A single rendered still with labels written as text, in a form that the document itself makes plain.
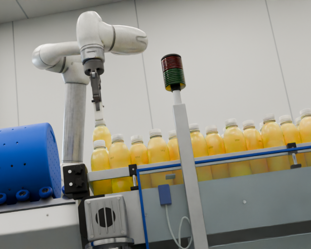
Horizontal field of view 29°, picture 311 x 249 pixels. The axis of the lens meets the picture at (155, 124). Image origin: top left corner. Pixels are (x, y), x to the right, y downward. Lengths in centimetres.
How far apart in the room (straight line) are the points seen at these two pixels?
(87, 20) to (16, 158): 61
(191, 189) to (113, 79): 362
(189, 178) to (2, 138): 69
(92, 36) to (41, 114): 306
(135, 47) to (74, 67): 54
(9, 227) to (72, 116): 97
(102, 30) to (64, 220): 76
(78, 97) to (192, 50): 257
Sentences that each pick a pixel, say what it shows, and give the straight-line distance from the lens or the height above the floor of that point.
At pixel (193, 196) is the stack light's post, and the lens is 167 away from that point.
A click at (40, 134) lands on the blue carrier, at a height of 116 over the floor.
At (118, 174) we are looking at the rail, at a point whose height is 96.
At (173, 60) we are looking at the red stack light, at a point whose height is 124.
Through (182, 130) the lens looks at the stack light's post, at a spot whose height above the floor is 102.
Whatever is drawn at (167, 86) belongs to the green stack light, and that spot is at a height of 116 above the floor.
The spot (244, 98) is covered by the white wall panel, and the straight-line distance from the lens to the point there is 507.
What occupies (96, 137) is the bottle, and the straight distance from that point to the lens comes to 212.
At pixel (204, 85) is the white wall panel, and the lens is 512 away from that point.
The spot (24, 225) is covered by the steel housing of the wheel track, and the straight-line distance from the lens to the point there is 195.
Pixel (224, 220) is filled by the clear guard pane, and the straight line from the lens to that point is 177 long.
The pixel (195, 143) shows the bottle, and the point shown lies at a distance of 191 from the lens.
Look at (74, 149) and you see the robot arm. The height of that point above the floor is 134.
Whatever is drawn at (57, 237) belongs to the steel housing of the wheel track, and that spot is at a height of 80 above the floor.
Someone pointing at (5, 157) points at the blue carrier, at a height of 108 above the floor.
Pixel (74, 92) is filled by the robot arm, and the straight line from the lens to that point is 282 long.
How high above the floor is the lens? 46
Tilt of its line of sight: 20 degrees up
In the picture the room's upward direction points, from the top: 8 degrees counter-clockwise
